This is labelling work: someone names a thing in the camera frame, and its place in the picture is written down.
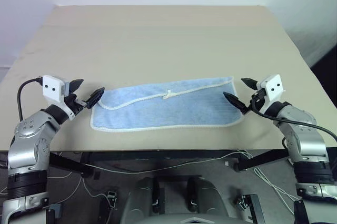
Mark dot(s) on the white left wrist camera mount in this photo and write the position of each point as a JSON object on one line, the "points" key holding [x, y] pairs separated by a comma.
{"points": [[54, 88]]}

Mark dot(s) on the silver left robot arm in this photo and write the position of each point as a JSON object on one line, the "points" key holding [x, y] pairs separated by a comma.
{"points": [[31, 140]]}

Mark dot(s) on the black table frame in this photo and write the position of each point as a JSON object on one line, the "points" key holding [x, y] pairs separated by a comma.
{"points": [[147, 158]]}

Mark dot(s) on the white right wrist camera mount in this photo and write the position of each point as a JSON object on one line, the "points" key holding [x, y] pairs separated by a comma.
{"points": [[273, 85]]}

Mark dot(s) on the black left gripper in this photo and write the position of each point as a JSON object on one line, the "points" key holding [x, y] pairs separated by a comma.
{"points": [[71, 101]]}

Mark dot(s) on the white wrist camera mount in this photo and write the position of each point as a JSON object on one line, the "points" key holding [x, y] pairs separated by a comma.
{"points": [[54, 88], [273, 85]]}

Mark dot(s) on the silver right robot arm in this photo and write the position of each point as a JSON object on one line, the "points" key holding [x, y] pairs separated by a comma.
{"points": [[305, 140]]}

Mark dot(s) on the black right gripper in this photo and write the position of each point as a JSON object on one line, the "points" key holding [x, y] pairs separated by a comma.
{"points": [[258, 97]]}

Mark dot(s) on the light blue towel white trim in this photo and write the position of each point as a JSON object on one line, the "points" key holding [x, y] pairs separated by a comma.
{"points": [[168, 105]]}

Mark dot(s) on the black floor stand frame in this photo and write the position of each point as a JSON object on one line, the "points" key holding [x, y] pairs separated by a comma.
{"points": [[250, 205]]}

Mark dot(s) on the grey robot body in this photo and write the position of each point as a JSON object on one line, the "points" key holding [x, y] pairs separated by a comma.
{"points": [[176, 200]]}

